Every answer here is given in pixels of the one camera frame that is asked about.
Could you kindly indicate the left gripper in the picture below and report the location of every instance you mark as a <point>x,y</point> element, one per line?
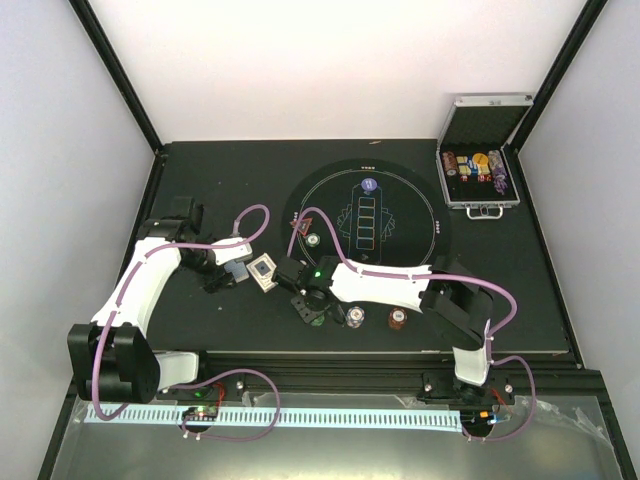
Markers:
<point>218,283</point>

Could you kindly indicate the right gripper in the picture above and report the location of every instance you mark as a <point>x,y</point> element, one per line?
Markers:
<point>306,314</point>

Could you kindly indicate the green poker chip stack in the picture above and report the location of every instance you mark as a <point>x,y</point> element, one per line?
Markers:
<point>318,321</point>

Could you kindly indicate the blue playing card deck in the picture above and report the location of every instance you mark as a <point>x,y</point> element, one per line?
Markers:
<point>237,269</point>

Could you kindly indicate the blue orange poker chip stack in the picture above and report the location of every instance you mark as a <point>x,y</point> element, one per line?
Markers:
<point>355,317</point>

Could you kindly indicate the white playing card box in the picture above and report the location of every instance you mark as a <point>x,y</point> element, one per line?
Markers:
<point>262,270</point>

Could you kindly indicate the green poker chips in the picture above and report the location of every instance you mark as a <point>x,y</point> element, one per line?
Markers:
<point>313,240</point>

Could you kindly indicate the red triangular marker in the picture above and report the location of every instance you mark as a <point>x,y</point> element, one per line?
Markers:
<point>302,226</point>

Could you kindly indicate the purple small blind button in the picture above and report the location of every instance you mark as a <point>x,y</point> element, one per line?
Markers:
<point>369,185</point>

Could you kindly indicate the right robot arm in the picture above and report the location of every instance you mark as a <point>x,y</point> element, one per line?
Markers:
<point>457,306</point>

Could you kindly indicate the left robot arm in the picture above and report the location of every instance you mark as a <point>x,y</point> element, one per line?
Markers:
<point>111,358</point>

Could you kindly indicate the brown poker chip stack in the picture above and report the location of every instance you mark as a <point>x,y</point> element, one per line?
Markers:
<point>397,318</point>

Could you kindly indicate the round black poker mat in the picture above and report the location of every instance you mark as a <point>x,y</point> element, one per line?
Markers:
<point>404,223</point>

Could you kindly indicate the brown chips row in case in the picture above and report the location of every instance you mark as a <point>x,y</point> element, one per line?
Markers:
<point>450,164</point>

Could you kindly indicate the aluminium poker case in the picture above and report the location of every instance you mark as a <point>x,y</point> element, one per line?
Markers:
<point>477,124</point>

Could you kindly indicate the yellow button in case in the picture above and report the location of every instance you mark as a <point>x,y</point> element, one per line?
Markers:
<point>480,159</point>

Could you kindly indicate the purple chips row in case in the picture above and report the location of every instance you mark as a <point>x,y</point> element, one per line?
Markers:
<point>498,171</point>

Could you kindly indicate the white slotted cable duct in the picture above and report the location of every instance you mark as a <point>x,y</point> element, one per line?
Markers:
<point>318,418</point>

